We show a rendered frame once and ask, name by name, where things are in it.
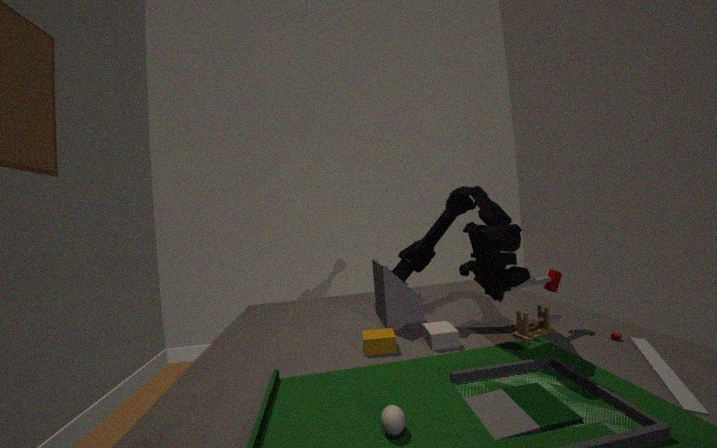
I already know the grey ball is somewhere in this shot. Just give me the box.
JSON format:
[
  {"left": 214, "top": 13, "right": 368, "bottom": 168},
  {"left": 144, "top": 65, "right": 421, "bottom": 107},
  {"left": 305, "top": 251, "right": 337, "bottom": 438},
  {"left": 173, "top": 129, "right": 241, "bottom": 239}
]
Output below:
[{"left": 380, "top": 405, "right": 406, "bottom": 435}]

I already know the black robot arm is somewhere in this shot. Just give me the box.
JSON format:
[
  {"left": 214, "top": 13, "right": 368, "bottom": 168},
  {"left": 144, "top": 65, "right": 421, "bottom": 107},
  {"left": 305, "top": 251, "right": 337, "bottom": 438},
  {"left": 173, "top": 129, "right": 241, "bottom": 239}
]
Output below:
[{"left": 390, "top": 186, "right": 522, "bottom": 285}]

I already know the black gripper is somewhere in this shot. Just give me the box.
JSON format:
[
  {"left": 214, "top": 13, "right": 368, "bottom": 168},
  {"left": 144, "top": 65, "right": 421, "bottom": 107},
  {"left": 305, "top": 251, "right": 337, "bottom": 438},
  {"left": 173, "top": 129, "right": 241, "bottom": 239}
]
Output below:
[{"left": 459, "top": 249, "right": 530, "bottom": 302}]

